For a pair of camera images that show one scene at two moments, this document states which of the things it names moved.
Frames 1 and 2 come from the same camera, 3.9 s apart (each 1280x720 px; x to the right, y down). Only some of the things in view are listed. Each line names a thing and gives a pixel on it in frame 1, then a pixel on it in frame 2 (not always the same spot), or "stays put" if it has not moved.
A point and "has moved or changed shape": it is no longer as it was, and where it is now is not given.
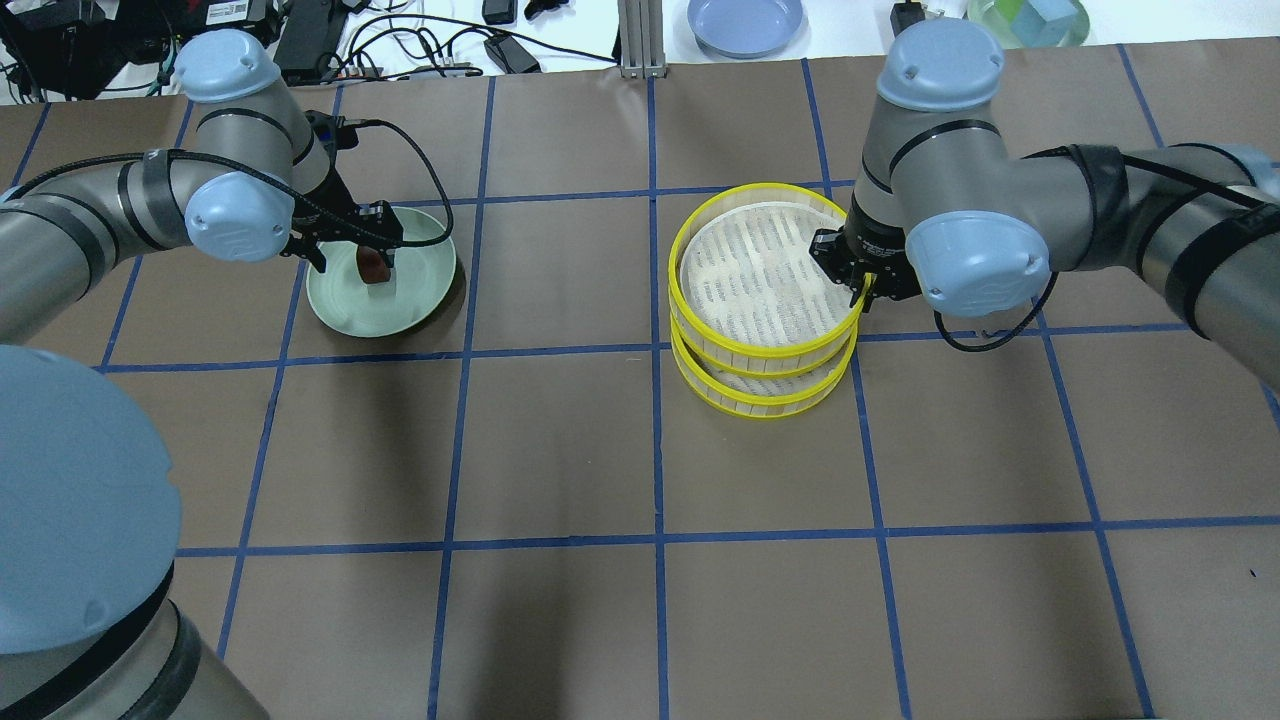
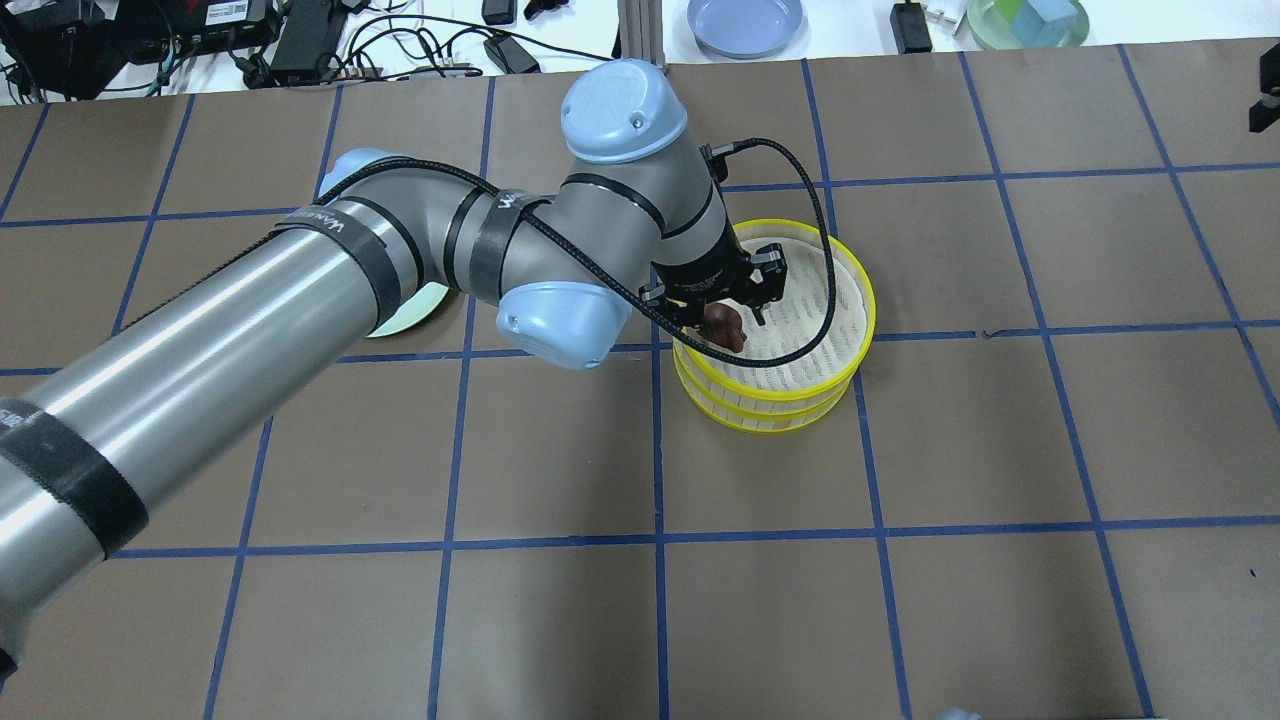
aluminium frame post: (641, 39) stays put
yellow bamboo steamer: (775, 396) to (757, 417)
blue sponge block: (1043, 23) stays put
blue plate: (744, 29) stays put
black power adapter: (904, 15) stays put
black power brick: (308, 39) stays put
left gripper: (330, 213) to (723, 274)
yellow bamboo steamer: (748, 295) has moved or changed shape
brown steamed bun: (372, 265) has moved or changed shape
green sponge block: (1010, 8) stays put
